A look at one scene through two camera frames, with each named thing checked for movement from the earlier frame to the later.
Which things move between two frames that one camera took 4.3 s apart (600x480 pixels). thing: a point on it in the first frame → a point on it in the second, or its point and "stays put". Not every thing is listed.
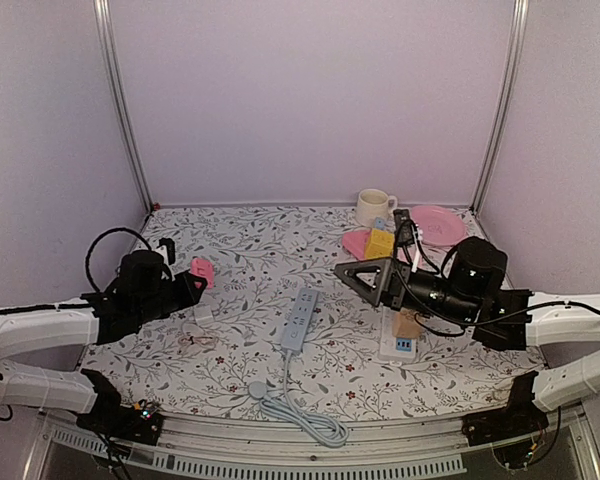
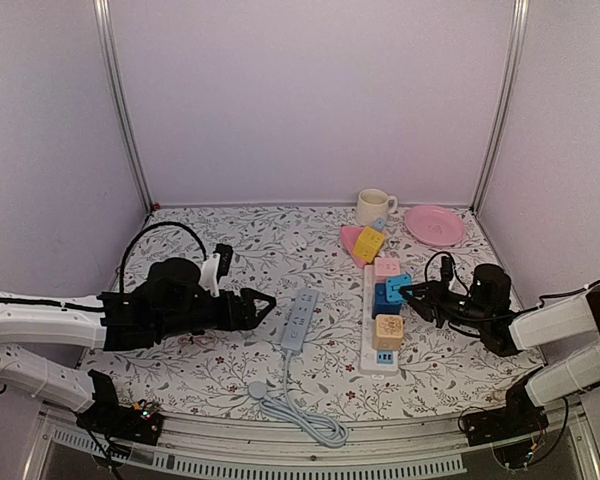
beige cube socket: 405,324 → 389,332
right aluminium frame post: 517,54 stays put
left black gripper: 188,292 → 246,302
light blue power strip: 299,315 stays put
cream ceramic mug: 372,204 stays put
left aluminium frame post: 107,24 stays put
